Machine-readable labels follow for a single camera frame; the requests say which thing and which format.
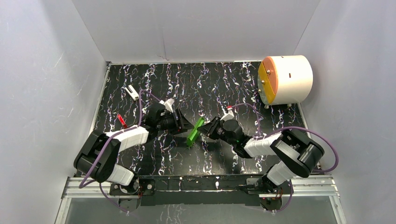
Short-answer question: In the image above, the small red marker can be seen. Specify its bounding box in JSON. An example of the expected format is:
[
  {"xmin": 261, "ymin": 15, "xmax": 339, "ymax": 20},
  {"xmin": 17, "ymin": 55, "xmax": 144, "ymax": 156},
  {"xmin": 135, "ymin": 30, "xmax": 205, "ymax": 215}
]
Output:
[{"xmin": 117, "ymin": 114, "xmax": 128, "ymax": 129}]

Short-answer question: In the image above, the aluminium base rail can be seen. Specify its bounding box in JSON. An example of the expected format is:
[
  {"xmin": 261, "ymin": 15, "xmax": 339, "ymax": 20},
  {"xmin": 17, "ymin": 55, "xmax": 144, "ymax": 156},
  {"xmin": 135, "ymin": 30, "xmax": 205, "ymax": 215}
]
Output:
[{"xmin": 63, "ymin": 175, "xmax": 339, "ymax": 198}]

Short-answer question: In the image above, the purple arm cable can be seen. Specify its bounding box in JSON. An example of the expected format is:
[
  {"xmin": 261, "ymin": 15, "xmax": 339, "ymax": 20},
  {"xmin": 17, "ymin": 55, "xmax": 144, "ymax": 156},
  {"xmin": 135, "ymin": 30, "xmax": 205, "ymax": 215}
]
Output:
[
  {"xmin": 78, "ymin": 90, "xmax": 163, "ymax": 214},
  {"xmin": 230, "ymin": 103, "xmax": 339, "ymax": 214}
]

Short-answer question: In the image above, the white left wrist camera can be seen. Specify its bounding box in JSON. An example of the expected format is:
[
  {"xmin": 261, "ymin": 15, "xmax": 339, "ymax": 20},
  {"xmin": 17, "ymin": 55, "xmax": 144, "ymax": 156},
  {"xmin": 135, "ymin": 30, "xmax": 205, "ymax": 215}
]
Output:
[{"xmin": 159, "ymin": 98, "xmax": 175, "ymax": 113}]

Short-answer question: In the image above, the white cylinder with coloured face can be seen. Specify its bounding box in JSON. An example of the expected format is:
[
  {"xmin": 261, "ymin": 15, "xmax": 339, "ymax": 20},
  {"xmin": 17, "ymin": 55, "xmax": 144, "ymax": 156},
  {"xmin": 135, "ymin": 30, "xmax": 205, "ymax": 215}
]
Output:
[{"xmin": 257, "ymin": 55, "xmax": 313, "ymax": 105}]

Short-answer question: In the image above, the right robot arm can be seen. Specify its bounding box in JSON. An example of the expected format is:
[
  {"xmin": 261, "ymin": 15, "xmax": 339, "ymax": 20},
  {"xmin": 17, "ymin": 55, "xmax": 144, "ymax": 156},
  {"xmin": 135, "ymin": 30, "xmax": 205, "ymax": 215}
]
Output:
[{"xmin": 197, "ymin": 117, "xmax": 325, "ymax": 193}]

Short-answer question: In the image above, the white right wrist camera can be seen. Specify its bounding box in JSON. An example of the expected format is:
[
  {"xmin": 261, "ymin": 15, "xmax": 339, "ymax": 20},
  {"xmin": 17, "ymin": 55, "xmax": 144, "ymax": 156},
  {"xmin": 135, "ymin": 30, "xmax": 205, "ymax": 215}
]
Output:
[{"xmin": 220, "ymin": 106, "xmax": 234, "ymax": 121}]

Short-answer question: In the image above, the small white plastic clip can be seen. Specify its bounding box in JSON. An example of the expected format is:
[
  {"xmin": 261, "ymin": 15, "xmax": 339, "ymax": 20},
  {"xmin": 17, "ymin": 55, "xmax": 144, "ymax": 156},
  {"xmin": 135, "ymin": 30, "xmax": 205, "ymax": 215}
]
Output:
[{"xmin": 125, "ymin": 85, "xmax": 140, "ymax": 101}]

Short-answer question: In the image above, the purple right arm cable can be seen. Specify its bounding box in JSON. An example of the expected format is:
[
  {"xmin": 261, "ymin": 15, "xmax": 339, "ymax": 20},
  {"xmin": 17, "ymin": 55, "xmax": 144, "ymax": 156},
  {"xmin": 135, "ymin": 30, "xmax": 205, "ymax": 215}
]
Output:
[{"xmin": 230, "ymin": 103, "xmax": 339, "ymax": 214}]

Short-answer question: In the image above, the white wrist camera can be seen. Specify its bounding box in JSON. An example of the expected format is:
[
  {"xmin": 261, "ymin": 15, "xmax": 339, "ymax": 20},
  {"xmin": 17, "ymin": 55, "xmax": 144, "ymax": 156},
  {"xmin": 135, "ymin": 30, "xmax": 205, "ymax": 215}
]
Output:
[
  {"xmin": 220, "ymin": 106, "xmax": 234, "ymax": 121},
  {"xmin": 159, "ymin": 98, "xmax": 175, "ymax": 113}
]

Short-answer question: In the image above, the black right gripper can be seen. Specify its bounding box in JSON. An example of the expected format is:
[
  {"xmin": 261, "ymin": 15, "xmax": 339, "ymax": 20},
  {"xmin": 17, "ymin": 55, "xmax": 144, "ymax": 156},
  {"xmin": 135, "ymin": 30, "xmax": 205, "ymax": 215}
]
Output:
[{"xmin": 197, "ymin": 116, "xmax": 235, "ymax": 147}]

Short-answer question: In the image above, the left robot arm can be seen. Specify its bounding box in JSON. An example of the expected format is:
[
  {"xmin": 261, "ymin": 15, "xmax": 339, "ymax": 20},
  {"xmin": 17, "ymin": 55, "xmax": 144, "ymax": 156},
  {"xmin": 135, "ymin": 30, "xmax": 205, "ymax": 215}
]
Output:
[{"xmin": 73, "ymin": 103, "xmax": 194, "ymax": 194}]

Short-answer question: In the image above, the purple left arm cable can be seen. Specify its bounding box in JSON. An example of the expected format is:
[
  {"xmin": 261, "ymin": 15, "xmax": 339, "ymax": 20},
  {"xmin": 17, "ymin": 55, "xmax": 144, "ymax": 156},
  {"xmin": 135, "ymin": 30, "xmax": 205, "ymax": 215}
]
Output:
[{"xmin": 78, "ymin": 90, "xmax": 163, "ymax": 214}]

